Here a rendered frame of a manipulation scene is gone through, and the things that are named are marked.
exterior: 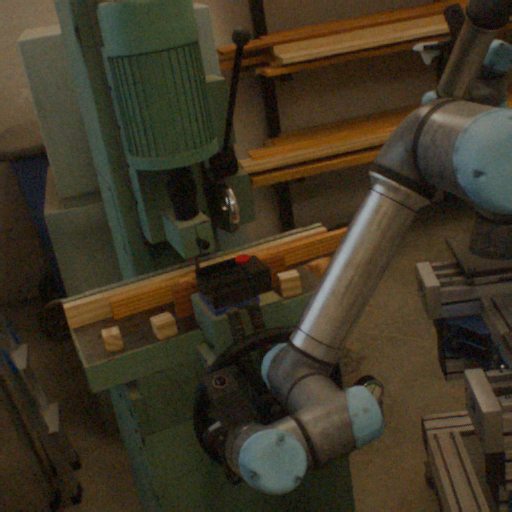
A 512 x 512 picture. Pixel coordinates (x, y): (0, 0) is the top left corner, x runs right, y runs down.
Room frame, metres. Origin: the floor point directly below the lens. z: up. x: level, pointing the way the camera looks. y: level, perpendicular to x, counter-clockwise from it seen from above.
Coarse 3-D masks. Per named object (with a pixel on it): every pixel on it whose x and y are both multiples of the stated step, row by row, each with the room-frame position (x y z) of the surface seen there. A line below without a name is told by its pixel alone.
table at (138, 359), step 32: (320, 256) 1.50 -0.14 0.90; (128, 320) 1.34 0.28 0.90; (192, 320) 1.29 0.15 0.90; (288, 320) 1.31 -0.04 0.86; (96, 352) 1.22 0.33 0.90; (128, 352) 1.20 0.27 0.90; (160, 352) 1.22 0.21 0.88; (192, 352) 1.24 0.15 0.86; (256, 352) 1.18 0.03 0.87; (96, 384) 1.18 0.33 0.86
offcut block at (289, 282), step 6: (294, 270) 1.35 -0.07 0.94; (282, 276) 1.34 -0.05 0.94; (288, 276) 1.33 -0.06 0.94; (294, 276) 1.33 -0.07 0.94; (282, 282) 1.32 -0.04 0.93; (288, 282) 1.33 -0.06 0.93; (294, 282) 1.33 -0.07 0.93; (300, 282) 1.33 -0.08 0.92; (282, 288) 1.32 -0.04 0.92; (288, 288) 1.33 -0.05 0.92; (294, 288) 1.33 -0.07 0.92; (300, 288) 1.33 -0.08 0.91; (282, 294) 1.33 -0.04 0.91; (288, 294) 1.32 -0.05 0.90; (294, 294) 1.33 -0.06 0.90
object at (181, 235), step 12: (168, 216) 1.45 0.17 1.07; (204, 216) 1.41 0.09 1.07; (168, 228) 1.45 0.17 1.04; (180, 228) 1.37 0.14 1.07; (192, 228) 1.37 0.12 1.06; (204, 228) 1.38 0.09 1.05; (168, 240) 1.47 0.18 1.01; (180, 240) 1.37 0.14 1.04; (192, 240) 1.37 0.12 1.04; (180, 252) 1.39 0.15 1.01; (192, 252) 1.37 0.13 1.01; (204, 252) 1.38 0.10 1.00
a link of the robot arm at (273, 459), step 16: (288, 416) 0.78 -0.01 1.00; (256, 432) 0.75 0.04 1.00; (272, 432) 0.73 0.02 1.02; (288, 432) 0.74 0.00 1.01; (240, 448) 0.75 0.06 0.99; (256, 448) 0.71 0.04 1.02; (272, 448) 0.71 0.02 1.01; (288, 448) 0.71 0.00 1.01; (304, 448) 0.73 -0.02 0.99; (240, 464) 0.73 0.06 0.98; (256, 464) 0.70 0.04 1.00; (272, 464) 0.70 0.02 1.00; (288, 464) 0.70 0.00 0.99; (304, 464) 0.70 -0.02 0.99; (256, 480) 0.69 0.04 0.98; (272, 480) 0.69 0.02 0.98; (288, 480) 0.69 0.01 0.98
